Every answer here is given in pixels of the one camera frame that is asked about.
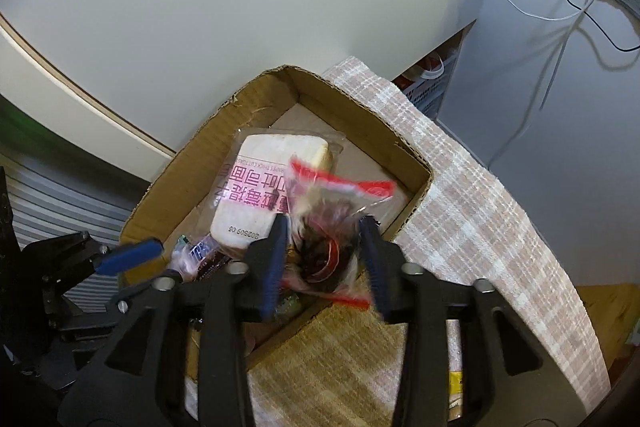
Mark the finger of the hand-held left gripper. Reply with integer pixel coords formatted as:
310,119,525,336
80,238,166,278
102,274,186,315

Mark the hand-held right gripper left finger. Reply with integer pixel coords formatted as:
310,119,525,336
57,214,291,427

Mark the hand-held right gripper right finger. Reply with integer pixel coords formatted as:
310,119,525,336
359,214,586,427

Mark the red clear snack bag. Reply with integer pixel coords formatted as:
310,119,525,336
280,159,397,310

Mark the brown chocolate bar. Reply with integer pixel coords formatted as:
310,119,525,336
170,234,236,283

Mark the pink printed bread packet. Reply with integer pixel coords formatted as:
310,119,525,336
210,133,335,252

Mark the brown cardboard box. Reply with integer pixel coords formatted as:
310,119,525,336
120,64,433,380

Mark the grey ribbed panel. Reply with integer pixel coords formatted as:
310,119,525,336
0,147,141,303

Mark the beige checked tablecloth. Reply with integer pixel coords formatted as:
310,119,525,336
182,56,612,427

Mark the yellow candy packet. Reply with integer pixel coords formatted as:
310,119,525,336
447,369,466,423

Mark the white plastic basket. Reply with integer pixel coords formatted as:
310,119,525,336
392,42,461,118

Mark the tan cardboard carton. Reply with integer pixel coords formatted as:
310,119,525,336
575,282,640,348

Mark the white cabinet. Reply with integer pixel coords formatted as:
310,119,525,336
0,0,526,168

